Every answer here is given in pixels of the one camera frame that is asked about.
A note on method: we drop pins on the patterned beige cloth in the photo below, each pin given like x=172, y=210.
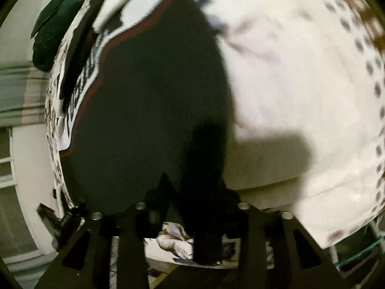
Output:
x=171, y=240

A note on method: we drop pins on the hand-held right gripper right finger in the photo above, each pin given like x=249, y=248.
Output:
x=230, y=216

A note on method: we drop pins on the black garment with red trim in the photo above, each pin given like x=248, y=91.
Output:
x=150, y=96

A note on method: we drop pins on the white metal rack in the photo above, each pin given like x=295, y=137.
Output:
x=371, y=231

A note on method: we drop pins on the white spotted blanket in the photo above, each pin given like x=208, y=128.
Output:
x=300, y=96

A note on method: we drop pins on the dark green cloth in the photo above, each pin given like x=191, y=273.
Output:
x=57, y=27

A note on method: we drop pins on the grey striped cloth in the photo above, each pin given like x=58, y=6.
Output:
x=21, y=93

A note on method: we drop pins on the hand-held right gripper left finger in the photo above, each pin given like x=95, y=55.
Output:
x=158, y=200

